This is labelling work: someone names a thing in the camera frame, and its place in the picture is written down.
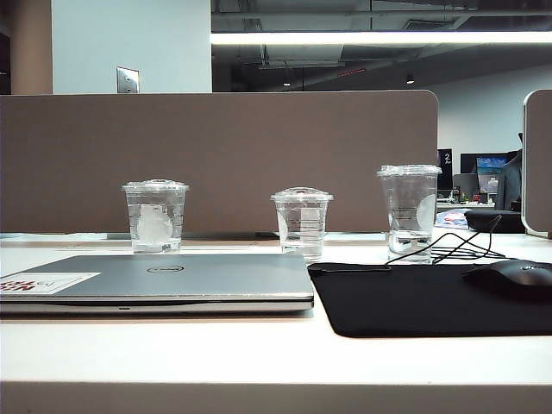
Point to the small clear lidded plastic cup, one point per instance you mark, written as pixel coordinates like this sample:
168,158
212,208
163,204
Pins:
302,224
155,215

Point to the silver Dell laptop with sticker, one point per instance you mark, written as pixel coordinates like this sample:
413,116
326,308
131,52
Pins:
194,280

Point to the tall clear lidded plastic cup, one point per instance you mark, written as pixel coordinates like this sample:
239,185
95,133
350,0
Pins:
407,207

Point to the wide brown desk partition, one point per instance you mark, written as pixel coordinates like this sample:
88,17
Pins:
215,151

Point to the black mouse pad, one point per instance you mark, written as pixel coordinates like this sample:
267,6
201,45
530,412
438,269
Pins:
409,302

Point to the colourful printed paper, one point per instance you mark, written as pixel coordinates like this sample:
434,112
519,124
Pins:
448,220

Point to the black sign with number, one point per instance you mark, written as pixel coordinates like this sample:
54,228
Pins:
446,160

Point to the long ceiling light strip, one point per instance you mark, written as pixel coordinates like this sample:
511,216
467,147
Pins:
366,38

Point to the black oval pouch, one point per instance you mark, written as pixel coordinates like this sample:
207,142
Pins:
485,221

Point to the lit computer monitor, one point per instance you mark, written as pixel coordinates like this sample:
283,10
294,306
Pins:
491,168

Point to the dark grey jacket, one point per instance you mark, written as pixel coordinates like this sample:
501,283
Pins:
511,185

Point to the black computer mouse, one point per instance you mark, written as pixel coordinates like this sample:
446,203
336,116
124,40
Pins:
509,276

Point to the brown white-edged desk partition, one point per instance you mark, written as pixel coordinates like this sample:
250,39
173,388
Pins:
541,164

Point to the aluminium partition base rail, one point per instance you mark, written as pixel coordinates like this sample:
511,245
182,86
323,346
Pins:
86,236

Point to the metal wall switch plate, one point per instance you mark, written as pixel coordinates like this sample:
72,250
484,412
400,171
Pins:
127,79

